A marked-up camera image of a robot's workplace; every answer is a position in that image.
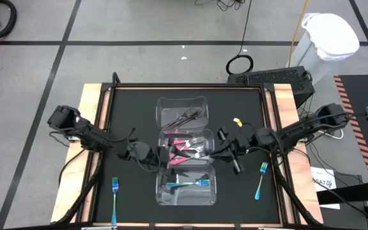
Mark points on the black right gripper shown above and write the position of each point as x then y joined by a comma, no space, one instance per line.
235,147

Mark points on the black perforated computer case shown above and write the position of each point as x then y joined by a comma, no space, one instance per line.
276,78

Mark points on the clear plastic bin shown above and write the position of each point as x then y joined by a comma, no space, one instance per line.
171,103
187,198
211,143

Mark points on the black floor mat striped edge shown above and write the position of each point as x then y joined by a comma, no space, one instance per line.
363,92

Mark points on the black table mat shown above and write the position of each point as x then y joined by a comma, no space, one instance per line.
133,108

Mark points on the black metal beam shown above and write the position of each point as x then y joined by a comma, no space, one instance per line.
356,191

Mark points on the black metal fork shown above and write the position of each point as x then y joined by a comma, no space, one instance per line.
184,116
192,111
174,123
195,115

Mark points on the white paper sign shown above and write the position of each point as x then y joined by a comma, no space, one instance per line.
321,175

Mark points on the yellow gripper tag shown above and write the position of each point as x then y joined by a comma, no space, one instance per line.
237,122

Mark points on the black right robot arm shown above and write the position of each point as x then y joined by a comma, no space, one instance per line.
299,131

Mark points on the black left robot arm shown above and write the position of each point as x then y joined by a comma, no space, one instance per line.
91,137

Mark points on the black curved bracket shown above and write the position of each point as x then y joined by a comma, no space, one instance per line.
116,78

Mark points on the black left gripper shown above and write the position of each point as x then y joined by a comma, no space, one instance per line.
161,155

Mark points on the trash can with white bag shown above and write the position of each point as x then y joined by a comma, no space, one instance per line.
331,35

